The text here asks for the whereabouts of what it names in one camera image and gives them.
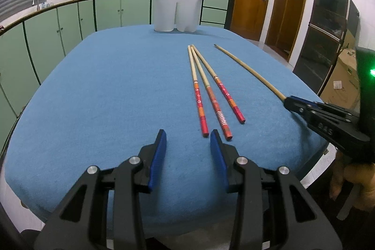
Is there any large cardboard box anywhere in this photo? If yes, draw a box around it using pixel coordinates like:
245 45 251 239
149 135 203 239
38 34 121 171
321 46 361 110

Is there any person's right hand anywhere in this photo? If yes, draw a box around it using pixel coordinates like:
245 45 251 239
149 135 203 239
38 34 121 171
330 147 375 211

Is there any red patterned chopstick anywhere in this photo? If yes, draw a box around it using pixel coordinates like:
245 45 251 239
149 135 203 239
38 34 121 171
190 45 233 141
192 44 246 124
188 45 209 137

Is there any blue tablecloth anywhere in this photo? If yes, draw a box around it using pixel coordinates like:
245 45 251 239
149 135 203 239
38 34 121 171
4 24 330 239

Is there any wooden side door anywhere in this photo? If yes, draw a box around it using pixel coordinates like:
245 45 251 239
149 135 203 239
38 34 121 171
265 0 309 61

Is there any black glass-front cabinet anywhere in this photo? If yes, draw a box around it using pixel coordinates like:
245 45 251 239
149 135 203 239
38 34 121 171
293 0 359 95

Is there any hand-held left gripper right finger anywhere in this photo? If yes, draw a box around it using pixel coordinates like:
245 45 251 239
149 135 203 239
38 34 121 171
210 129 343 250

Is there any white plastic utensil holder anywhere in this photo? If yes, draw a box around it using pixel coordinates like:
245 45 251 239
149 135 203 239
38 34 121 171
153 0 203 33

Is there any light wooden chopstick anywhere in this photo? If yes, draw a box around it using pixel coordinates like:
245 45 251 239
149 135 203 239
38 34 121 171
214 44 287 101

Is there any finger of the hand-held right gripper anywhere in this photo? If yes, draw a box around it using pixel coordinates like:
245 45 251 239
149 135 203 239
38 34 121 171
284 95 315 122
315 102 359 122

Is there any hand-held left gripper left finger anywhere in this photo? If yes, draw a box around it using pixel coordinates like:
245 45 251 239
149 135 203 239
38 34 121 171
34 129 167 250

